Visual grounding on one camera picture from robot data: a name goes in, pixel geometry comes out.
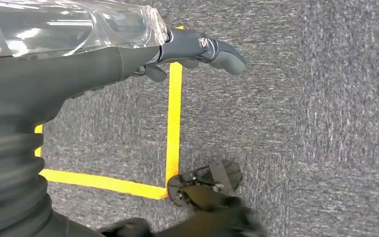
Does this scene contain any yellow floor tape square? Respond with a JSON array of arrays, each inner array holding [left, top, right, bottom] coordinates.
[[34, 25, 184, 201]]

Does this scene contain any black robot foot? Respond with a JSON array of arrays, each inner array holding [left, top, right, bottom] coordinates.
[[98, 159, 267, 237]]

